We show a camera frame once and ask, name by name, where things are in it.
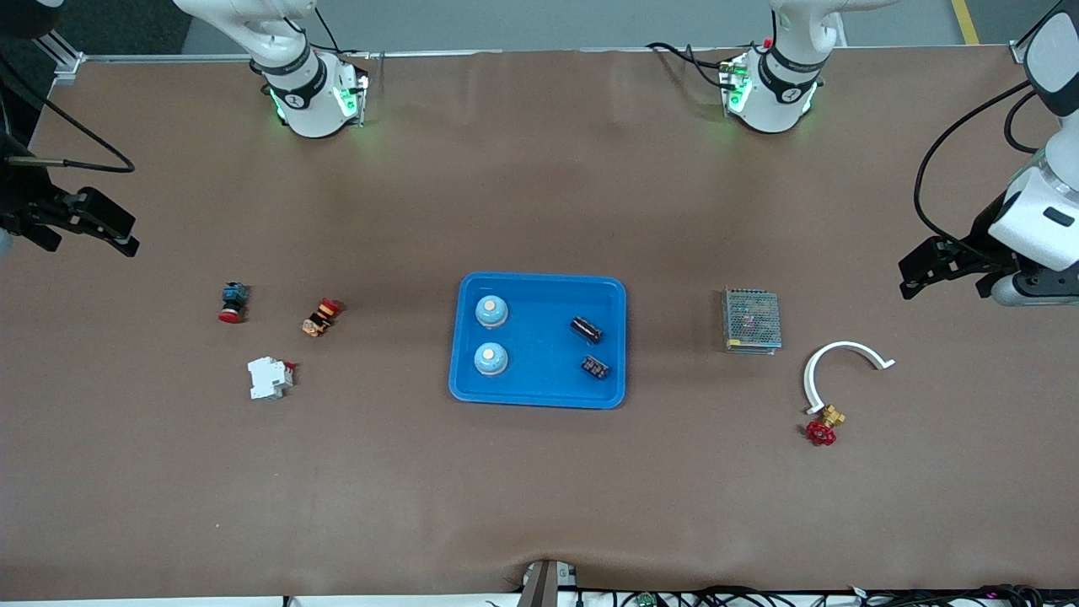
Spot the arm base connector panel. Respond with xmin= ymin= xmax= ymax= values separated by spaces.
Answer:
xmin=719 ymin=52 xmax=753 ymax=115
xmin=337 ymin=72 xmax=370 ymax=129

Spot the red pushbutton with blue base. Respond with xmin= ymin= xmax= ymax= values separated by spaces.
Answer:
xmin=218 ymin=282 xmax=250 ymax=325

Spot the white curved pipe clamp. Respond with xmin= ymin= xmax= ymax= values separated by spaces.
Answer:
xmin=803 ymin=341 xmax=896 ymax=416

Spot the metal mesh power supply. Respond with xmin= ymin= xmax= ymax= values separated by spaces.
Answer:
xmin=722 ymin=287 xmax=783 ymax=356

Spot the white circuit breaker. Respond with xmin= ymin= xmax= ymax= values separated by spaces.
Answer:
xmin=247 ymin=357 xmax=296 ymax=400

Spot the orange striped emergency stop button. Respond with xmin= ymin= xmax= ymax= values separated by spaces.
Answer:
xmin=302 ymin=298 xmax=342 ymax=338

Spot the brown table mat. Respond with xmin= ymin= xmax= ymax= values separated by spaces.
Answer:
xmin=0 ymin=46 xmax=1079 ymax=601

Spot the blue plastic tray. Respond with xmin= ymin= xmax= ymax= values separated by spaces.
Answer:
xmin=448 ymin=271 xmax=628 ymax=411

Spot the brass valve with red handle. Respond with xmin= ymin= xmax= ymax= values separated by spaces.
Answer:
xmin=805 ymin=404 xmax=847 ymax=448

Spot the black right arm base cable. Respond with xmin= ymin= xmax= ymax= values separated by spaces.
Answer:
xmin=316 ymin=8 xmax=372 ymax=60

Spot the black arm base cable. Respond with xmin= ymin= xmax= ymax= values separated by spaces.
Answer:
xmin=316 ymin=8 xmax=372 ymax=60
xmin=647 ymin=40 xmax=734 ymax=89

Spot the black cable bundle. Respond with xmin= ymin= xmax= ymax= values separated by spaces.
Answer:
xmin=582 ymin=584 xmax=1079 ymax=607

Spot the black left arm base cable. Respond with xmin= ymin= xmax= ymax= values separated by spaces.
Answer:
xmin=647 ymin=40 xmax=734 ymax=89

